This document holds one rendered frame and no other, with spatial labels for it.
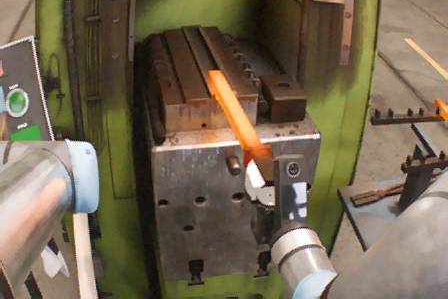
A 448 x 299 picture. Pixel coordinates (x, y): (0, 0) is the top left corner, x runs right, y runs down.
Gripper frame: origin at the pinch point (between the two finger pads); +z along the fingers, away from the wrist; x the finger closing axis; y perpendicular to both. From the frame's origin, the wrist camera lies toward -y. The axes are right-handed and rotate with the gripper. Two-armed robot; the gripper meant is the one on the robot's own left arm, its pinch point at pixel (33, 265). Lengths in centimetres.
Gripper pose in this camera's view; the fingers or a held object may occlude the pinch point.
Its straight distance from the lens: 85.6
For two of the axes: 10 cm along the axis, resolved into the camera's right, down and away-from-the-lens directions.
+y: -0.5, 5.3, -8.5
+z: -0.5, 8.4, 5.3
